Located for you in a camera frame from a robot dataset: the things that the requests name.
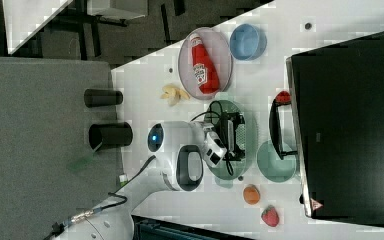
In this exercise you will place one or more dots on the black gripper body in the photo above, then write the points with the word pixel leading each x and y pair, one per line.
pixel 228 124

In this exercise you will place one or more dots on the green plastic strainer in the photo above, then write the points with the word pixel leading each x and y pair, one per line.
pixel 245 137

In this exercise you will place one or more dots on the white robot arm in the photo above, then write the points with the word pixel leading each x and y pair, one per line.
pixel 179 153

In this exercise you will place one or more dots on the red ketchup bottle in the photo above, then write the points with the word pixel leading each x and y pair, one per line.
pixel 204 70

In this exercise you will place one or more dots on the green round bowl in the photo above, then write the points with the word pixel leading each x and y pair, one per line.
pixel 273 167

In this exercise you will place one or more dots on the red strawberry toy back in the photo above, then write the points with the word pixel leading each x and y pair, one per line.
pixel 283 97

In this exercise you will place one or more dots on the red strawberry toy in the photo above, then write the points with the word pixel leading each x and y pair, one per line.
pixel 270 216
pixel 283 97

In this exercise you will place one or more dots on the purple round plate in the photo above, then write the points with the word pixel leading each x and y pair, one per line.
pixel 218 50

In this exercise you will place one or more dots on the orange toy fruit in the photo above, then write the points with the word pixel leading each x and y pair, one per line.
pixel 251 195

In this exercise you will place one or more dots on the blue round bowl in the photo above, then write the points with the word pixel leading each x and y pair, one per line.
pixel 247 42

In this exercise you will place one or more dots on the red strawberry toy front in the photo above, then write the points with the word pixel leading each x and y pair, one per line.
pixel 270 216

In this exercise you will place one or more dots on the black toaster oven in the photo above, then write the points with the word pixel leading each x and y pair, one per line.
pixel 334 126

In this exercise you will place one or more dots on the black cylinder large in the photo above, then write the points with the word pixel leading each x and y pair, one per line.
pixel 109 136

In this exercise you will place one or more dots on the black cylinder small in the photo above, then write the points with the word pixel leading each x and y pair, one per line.
pixel 101 97

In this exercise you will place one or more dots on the grey foam board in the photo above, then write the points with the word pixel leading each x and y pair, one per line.
pixel 48 171

